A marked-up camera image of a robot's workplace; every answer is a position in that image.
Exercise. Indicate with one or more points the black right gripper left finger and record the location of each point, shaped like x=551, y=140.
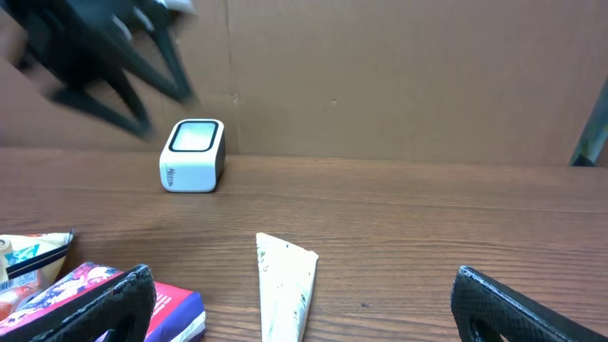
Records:
x=119, y=309

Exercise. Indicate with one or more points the red purple Carefree pad pack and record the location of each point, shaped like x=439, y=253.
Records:
x=178, y=315

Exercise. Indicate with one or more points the dark metal frame post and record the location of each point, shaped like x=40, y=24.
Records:
x=594, y=134

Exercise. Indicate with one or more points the white barcode scanner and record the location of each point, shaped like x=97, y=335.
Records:
x=193, y=157

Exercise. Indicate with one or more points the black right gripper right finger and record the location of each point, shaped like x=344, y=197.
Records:
x=484, y=309

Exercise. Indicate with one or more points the yellow snack bag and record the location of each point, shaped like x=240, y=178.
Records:
x=22, y=254

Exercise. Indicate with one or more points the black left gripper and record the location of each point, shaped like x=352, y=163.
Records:
x=100, y=32

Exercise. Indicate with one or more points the white tube with gold cap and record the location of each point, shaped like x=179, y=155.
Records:
x=286, y=275

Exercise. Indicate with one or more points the small orange white box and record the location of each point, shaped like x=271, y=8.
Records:
x=15, y=295

